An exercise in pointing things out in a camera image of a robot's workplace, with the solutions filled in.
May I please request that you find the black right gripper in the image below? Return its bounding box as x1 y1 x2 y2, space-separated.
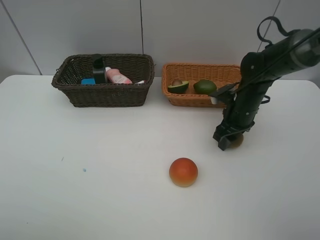
213 112 255 151

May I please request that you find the brown kiwi fruit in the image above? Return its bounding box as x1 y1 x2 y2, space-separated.
229 133 244 149

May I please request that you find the orange red peach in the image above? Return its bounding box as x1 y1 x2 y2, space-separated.
169 157 198 188

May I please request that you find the green lime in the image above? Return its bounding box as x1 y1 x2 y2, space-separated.
193 79 217 95

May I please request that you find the halved avocado with pit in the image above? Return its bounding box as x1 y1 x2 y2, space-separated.
167 79 189 94

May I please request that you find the pink lotion bottle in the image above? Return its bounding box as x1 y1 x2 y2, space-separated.
104 67 133 84

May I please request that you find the black whiteboard eraser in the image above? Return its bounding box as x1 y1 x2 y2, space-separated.
81 78 96 85

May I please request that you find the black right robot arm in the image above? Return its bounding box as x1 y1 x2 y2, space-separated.
209 29 320 151

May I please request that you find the orange wicker basket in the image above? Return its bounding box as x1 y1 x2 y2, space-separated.
161 63 241 108

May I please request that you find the dark brown wicker basket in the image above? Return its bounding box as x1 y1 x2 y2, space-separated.
51 53 155 108

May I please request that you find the black bottle in basket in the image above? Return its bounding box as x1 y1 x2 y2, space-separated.
91 54 108 84

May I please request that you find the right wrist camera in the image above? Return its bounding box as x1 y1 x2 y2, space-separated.
208 82 239 105

